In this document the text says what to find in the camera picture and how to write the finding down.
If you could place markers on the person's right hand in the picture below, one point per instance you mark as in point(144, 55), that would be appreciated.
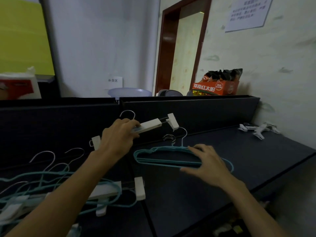
point(214, 170)

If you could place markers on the small white label sign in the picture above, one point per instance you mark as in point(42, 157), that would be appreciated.
point(114, 81)

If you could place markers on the black table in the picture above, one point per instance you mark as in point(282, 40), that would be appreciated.
point(247, 150)

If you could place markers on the lavender plastic basin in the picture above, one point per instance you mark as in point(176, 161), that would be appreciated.
point(130, 92)

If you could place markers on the orange snack carton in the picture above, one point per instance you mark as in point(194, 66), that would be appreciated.
point(214, 87)

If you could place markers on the red tissue pack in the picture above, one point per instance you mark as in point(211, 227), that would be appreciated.
point(17, 88)

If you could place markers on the person's left forearm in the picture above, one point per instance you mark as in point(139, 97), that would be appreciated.
point(61, 194)

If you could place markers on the person's right forearm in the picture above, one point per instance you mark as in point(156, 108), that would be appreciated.
point(256, 212)

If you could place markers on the white wall notice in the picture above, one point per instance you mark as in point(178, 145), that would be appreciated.
point(247, 14)

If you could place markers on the person's left hand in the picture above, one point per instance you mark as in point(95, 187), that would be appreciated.
point(118, 138)

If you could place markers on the yellow wall panel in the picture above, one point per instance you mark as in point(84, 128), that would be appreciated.
point(24, 39)

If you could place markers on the grey wall shelf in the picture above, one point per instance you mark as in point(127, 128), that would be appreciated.
point(45, 78)

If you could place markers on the pile of mixed hangers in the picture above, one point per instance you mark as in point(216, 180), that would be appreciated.
point(139, 188)

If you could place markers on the grey round container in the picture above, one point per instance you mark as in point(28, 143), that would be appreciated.
point(170, 93)

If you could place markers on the brown door frame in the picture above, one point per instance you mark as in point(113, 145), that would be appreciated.
point(168, 46)

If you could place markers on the black back panel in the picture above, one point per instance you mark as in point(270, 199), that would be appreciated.
point(209, 113)

